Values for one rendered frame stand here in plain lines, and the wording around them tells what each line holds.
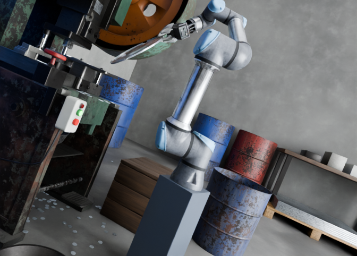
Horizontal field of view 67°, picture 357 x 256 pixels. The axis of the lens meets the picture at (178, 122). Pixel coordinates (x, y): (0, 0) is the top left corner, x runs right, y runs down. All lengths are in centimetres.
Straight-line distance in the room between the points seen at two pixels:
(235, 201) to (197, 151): 68
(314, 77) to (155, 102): 258
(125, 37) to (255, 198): 127
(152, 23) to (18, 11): 73
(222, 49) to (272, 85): 355
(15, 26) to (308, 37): 420
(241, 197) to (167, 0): 129
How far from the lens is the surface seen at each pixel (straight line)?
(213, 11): 146
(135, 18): 184
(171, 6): 176
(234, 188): 175
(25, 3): 155
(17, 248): 121
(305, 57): 481
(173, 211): 118
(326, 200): 479
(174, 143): 112
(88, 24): 145
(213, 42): 109
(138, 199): 163
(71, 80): 139
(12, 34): 154
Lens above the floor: 72
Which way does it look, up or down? 1 degrees down
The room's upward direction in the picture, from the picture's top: 22 degrees clockwise
